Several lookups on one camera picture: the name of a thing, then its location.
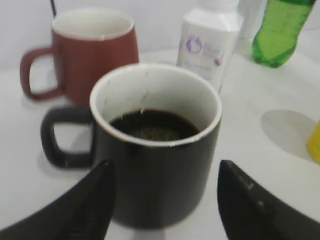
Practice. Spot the green soda bottle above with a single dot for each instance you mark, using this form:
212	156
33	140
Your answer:
277	38

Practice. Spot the red ceramic mug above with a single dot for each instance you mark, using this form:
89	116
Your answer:
86	43

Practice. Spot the yellow paper cup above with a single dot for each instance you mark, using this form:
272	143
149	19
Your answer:
313	143

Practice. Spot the white plastic bottle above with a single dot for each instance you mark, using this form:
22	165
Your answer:
208	37

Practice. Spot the black ceramic mug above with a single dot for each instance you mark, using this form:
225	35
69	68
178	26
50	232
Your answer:
157	125

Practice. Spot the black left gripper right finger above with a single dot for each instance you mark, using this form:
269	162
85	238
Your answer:
250	212

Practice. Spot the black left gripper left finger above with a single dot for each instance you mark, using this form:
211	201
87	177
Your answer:
83	213

